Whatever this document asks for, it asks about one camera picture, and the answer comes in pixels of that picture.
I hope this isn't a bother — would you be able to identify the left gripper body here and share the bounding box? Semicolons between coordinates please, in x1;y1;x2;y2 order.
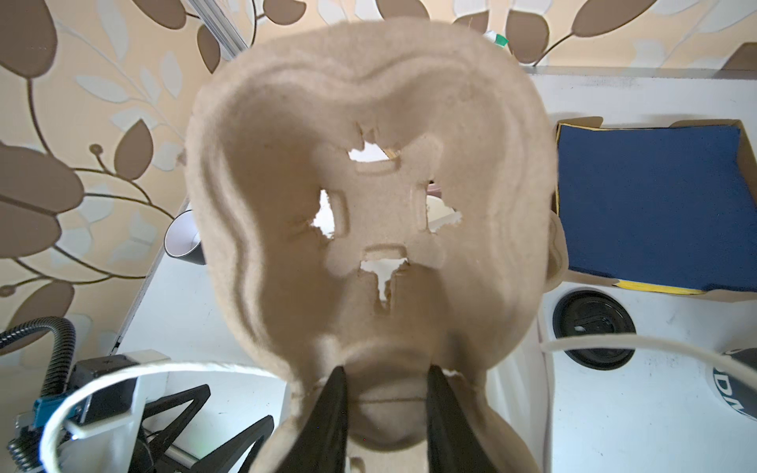
8;350;169;472

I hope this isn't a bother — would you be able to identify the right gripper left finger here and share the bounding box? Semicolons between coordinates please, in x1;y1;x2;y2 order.
276;367;348;473

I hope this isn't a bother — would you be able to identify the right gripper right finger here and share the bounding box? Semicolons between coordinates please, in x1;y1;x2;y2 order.
426;365;497;473

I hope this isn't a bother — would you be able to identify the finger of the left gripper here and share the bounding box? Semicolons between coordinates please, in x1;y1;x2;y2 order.
141;383;212;462
194;415;274;473

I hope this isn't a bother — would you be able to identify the black plastic cup lid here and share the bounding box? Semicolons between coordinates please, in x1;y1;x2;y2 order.
552;290;636;371

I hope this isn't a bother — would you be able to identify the black paper coffee cup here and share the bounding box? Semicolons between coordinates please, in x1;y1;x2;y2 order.
707;348;756;421

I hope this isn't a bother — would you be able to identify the grey tape roll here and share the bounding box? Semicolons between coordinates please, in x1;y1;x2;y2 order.
164;209;206;265

